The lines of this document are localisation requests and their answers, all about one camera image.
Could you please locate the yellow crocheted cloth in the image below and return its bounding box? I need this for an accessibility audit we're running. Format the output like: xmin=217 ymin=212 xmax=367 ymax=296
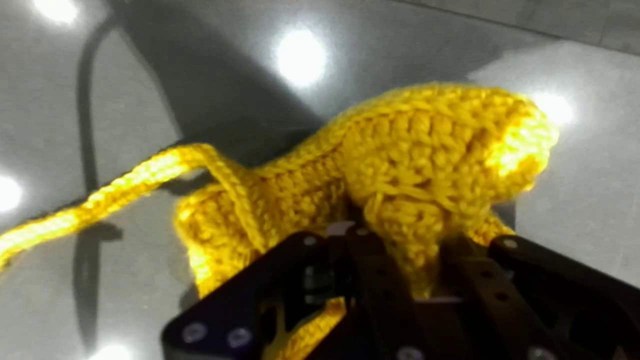
xmin=0 ymin=79 xmax=561 ymax=360

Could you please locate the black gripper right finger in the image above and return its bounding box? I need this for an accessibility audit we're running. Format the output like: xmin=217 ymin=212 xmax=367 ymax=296
xmin=427 ymin=231 xmax=640 ymax=360

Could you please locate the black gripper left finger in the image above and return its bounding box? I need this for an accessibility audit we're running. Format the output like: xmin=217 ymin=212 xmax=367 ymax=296
xmin=160 ymin=227 xmax=416 ymax=360

